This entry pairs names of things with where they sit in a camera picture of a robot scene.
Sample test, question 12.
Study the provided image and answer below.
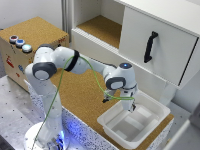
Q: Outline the wooden drawer box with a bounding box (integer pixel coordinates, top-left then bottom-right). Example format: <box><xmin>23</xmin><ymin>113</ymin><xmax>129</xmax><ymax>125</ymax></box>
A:
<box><xmin>0</xmin><ymin>16</ymin><xmax>71</xmax><ymax>92</ymax></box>

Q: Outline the blue button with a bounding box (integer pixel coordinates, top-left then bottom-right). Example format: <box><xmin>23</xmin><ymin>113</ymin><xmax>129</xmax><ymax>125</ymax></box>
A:
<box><xmin>15</xmin><ymin>38</ymin><xmax>26</xmax><ymax>48</ymax></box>

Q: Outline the green cable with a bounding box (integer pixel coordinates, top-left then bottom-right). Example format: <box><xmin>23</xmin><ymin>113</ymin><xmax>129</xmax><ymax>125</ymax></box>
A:
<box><xmin>33</xmin><ymin>55</ymin><xmax>136</xmax><ymax>149</ymax></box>

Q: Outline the white sliding door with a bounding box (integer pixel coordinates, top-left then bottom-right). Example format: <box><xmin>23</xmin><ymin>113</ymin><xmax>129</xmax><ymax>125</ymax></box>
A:
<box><xmin>118</xmin><ymin>5</ymin><xmax>200</xmax><ymax>87</ymax></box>

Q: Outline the black door handle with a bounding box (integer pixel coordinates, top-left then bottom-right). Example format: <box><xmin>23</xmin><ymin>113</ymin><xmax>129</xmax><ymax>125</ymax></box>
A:
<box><xmin>143</xmin><ymin>31</ymin><xmax>159</xmax><ymax>64</ymax></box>

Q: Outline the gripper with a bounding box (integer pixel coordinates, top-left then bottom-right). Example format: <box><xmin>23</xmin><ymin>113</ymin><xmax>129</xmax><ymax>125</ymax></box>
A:
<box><xmin>120</xmin><ymin>87</ymin><xmax>138</xmax><ymax>113</ymax></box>

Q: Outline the white cabinet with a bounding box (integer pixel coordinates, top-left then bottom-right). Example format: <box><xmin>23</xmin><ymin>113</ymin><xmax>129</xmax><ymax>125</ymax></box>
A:
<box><xmin>71</xmin><ymin>0</ymin><xmax>200</xmax><ymax>108</ymax></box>

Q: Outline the red button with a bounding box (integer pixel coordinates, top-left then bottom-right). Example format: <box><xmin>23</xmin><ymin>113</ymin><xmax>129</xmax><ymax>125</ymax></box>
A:
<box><xmin>9</xmin><ymin>35</ymin><xmax>19</xmax><ymax>45</ymax></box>

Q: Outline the green button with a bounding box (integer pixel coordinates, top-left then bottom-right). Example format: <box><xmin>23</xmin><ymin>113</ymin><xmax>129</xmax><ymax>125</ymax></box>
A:
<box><xmin>21</xmin><ymin>43</ymin><xmax>34</xmax><ymax>54</ymax></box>

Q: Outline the white plastic box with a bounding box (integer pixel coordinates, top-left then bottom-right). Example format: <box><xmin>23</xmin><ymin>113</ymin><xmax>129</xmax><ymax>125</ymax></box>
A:
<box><xmin>96</xmin><ymin>90</ymin><xmax>171</xmax><ymax>150</ymax></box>

